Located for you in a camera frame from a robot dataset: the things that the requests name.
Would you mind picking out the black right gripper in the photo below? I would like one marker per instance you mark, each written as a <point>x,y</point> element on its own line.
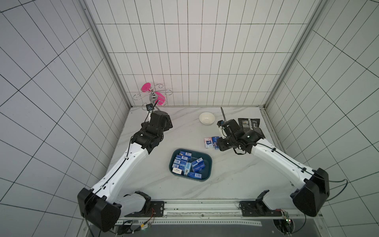
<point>228,125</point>

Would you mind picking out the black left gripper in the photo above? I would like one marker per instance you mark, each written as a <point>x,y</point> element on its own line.
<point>168,125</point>

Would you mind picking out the blue pocket tissue pack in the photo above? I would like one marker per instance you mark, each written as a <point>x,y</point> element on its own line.
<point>215,142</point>

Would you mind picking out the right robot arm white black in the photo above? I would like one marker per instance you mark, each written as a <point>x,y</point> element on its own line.
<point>310,188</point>

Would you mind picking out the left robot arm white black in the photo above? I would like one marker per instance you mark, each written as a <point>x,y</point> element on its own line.
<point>100,205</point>

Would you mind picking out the teal storage tray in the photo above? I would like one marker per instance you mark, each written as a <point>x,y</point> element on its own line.
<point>201,163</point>

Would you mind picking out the black snack bag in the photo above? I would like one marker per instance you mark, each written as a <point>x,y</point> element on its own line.
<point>251,126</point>

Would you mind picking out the chrome cup holder stand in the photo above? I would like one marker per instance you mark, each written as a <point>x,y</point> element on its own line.
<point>152,97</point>

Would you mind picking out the pink cup lower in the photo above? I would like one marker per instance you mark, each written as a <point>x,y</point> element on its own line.
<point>160,98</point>

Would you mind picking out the pink cup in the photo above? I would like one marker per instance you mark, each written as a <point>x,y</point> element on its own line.
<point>160,98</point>
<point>146,87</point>

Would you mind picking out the white bowl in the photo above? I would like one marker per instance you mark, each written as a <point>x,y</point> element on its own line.
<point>207,118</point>

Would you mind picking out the pink cup upper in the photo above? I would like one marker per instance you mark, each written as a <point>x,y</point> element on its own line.
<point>146,87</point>

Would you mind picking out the white tissue pack in tray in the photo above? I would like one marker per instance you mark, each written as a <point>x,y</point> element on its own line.
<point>177,171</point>

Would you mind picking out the blue tissue pack front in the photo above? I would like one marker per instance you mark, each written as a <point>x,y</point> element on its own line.
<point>195,175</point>

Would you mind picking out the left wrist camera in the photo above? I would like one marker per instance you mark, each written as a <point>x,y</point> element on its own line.
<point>150,107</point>

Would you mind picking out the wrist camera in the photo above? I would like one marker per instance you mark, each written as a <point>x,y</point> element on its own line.
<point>150,107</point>
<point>221,123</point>

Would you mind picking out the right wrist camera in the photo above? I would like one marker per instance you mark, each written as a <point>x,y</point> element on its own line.
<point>221,123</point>

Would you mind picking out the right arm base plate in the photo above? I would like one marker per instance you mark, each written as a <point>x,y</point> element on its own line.
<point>257,209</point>

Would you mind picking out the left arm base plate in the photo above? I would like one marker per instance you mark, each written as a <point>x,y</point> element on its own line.
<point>153,208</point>

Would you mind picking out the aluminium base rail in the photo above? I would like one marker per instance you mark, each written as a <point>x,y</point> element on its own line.
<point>208,212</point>

